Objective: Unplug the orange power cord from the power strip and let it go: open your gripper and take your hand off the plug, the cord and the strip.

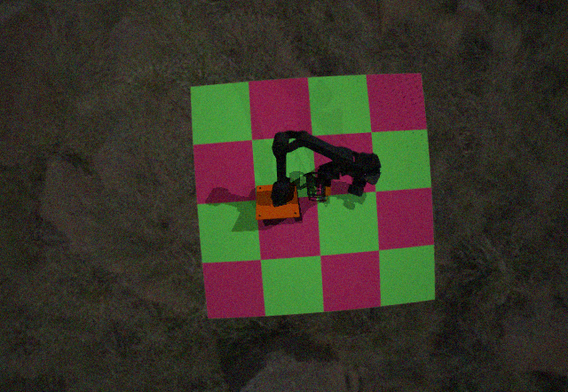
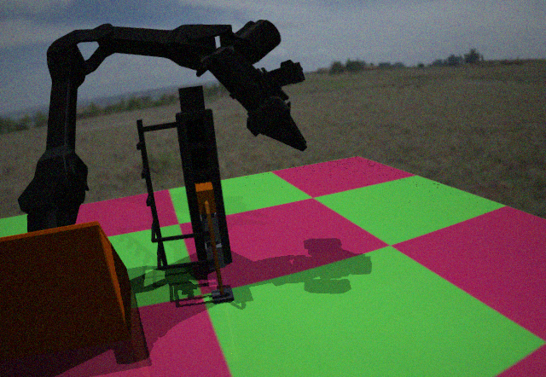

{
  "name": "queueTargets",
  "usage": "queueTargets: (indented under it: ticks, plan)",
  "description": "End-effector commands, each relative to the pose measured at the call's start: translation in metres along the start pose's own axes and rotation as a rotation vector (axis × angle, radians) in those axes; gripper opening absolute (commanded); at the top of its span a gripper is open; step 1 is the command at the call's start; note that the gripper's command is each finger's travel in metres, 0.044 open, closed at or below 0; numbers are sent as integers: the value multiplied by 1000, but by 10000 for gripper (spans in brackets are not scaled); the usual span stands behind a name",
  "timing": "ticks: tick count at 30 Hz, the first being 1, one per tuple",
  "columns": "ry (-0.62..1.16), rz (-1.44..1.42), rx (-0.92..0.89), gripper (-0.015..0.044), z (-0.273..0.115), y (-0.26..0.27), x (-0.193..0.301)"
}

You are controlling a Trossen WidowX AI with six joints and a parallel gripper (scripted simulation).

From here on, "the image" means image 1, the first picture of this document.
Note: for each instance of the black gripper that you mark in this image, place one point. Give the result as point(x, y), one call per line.
point(357, 186)

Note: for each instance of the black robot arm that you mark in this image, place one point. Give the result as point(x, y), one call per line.
point(340, 155)

